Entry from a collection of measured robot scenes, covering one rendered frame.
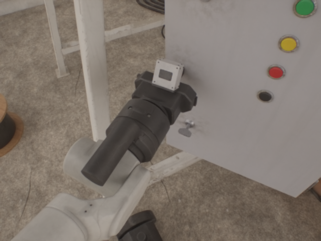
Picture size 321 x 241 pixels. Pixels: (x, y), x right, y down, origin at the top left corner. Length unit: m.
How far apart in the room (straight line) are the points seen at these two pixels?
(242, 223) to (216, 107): 0.93
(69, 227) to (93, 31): 0.41
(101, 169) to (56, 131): 1.44
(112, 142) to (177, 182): 1.11
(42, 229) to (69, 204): 0.04
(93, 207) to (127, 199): 0.04
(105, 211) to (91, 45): 0.39
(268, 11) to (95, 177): 0.33
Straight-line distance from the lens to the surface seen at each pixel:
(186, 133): 0.61
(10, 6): 3.24
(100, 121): 0.74
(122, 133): 0.34
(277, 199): 1.51
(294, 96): 0.49
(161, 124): 0.39
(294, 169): 0.66
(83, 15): 0.56
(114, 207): 0.31
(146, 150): 0.38
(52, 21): 1.84
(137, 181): 0.34
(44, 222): 0.31
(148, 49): 2.19
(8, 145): 1.82
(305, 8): 0.39
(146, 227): 1.13
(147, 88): 0.44
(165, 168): 1.19
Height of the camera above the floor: 1.31
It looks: 53 degrees down
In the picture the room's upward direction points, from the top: 2 degrees counter-clockwise
